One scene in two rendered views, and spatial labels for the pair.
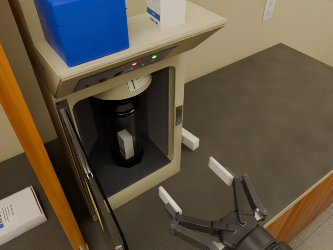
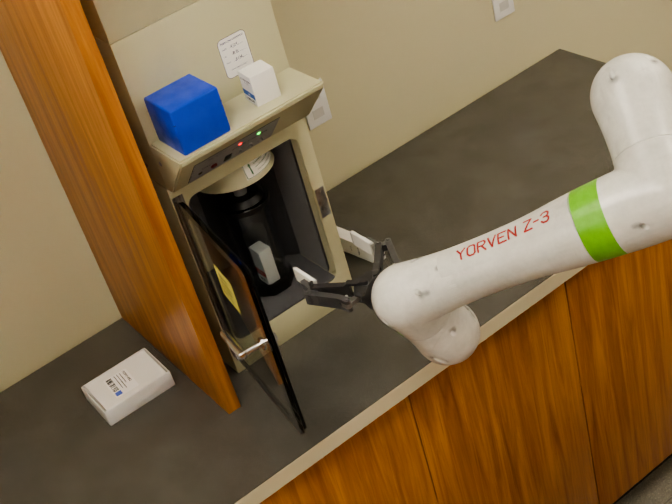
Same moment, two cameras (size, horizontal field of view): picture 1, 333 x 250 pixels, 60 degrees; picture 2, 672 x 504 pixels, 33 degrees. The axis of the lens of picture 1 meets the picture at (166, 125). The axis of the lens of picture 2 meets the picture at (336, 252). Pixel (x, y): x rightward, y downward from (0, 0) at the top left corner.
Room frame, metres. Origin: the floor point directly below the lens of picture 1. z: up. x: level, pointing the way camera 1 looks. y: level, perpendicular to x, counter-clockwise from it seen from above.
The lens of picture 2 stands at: (-1.36, -0.33, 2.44)
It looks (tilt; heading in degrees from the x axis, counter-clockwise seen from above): 35 degrees down; 9
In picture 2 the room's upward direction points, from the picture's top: 17 degrees counter-clockwise
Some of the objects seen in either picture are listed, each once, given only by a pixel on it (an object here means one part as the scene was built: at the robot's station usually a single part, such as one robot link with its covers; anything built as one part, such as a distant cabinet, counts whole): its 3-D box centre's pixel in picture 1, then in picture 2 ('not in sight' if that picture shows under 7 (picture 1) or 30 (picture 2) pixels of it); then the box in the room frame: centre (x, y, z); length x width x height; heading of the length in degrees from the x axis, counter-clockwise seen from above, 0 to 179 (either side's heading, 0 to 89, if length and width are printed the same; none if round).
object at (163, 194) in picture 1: (169, 202); (306, 280); (0.31, -0.01, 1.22); 0.07 x 0.01 x 0.03; 35
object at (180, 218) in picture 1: (204, 226); (340, 289); (0.26, -0.07, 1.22); 0.11 x 0.01 x 0.04; 77
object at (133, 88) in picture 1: (115, 69); (228, 158); (0.61, 0.13, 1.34); 0.18 x 0.18 x 0.05
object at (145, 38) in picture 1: (138, 56); (244, 135); (0.47, 0.05, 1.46); 0.32 x 0.12 x 0.10; 126
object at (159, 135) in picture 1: (111, 113); (235, 219); (0.62, 0.16, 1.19); 0.26 x 0.24 x 0.35; 126
